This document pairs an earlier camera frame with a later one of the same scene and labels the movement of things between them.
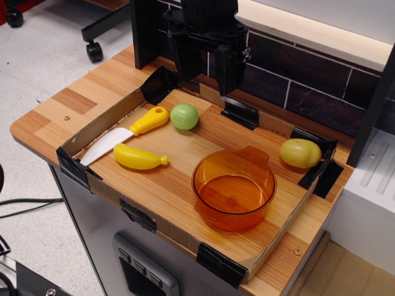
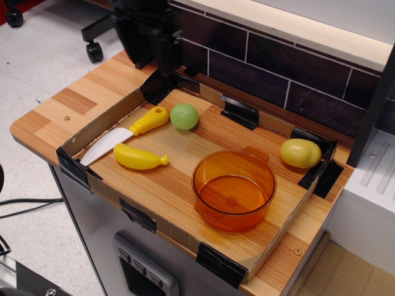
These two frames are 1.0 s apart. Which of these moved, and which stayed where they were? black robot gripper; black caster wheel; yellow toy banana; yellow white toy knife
Moved: black robot gripper
Stayed: yellow toy banana; yellow white toy knife; black caster wheel
